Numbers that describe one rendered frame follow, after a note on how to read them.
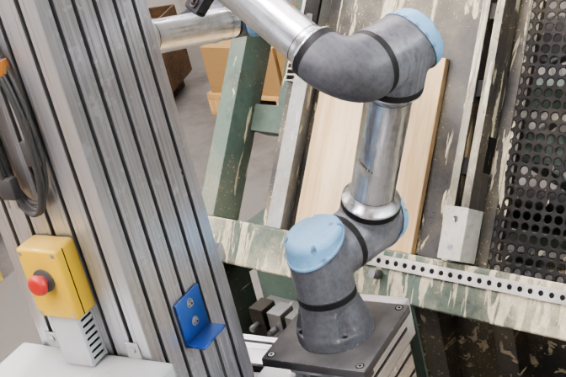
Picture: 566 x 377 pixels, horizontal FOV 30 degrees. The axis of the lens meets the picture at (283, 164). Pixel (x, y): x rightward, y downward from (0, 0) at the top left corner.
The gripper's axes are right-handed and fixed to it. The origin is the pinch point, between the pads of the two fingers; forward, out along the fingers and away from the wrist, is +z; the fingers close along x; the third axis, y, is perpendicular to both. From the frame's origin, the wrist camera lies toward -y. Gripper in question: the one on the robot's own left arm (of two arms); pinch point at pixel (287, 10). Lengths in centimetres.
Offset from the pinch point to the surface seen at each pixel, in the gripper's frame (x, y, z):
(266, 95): 13, -215, 236
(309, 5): 3.6, 0.6, 7.7
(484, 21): 0, 56, 6
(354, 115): -24.7, 19.5, 11.1
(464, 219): -47, 60, 6
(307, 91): -19.5, 3.9, 9.6
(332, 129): -28.8, 13.3, 11.1
